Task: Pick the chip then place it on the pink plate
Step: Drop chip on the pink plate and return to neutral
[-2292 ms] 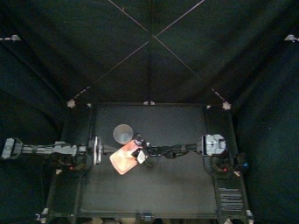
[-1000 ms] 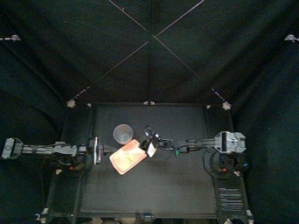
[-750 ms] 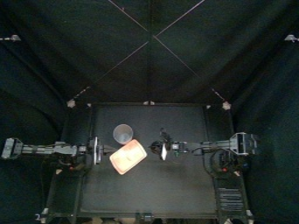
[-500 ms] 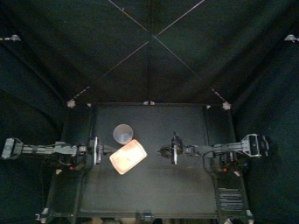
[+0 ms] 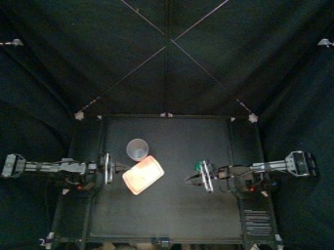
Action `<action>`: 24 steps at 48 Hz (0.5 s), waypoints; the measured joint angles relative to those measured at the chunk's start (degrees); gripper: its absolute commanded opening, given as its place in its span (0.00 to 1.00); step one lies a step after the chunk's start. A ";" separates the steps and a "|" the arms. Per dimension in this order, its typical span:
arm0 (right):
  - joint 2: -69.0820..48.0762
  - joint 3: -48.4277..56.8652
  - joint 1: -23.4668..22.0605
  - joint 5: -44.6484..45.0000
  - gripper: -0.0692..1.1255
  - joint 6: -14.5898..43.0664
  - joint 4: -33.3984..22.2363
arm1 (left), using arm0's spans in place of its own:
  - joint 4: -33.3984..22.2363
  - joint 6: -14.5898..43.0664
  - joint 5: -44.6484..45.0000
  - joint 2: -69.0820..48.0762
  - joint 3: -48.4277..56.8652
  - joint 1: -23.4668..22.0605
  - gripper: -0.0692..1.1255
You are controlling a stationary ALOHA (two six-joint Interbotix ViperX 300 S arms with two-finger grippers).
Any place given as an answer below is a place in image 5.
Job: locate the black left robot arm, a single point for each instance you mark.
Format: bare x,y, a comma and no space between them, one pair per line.
48,167

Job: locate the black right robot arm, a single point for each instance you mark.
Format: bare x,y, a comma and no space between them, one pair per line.
269,166

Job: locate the green chip bag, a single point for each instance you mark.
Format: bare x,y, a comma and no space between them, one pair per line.
198,163

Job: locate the pink rectangular plate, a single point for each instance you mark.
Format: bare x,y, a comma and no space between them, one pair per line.
144,175

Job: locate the black plate with white print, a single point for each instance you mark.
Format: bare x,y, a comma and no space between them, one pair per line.
257,222

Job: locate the clear plastic cup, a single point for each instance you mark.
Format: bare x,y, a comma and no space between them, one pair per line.
138,150

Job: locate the black table edge clamp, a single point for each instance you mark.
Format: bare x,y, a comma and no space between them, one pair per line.
161,241

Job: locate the black cloth backdrop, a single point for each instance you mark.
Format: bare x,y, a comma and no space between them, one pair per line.
165,58

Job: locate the metal frame corner bracket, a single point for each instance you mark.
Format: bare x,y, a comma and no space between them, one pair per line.
253,117
80,115

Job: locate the metal frame middle bracket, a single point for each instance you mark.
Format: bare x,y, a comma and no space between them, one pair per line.
166,114

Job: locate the white table corner bracket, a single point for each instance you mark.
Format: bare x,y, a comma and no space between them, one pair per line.
48,240
279,242

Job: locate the metal wall bracket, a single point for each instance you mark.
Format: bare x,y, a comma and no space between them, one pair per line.
325,42
15,42

